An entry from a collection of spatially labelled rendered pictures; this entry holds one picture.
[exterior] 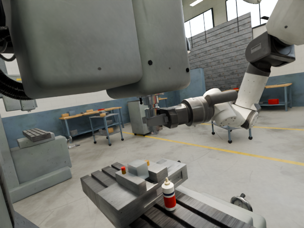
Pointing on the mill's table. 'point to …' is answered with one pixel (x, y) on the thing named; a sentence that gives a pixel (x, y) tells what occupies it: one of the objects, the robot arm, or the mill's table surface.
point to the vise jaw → (157, 172)
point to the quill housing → (158, 49)
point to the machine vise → (137, 193)
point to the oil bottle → (168, 195)
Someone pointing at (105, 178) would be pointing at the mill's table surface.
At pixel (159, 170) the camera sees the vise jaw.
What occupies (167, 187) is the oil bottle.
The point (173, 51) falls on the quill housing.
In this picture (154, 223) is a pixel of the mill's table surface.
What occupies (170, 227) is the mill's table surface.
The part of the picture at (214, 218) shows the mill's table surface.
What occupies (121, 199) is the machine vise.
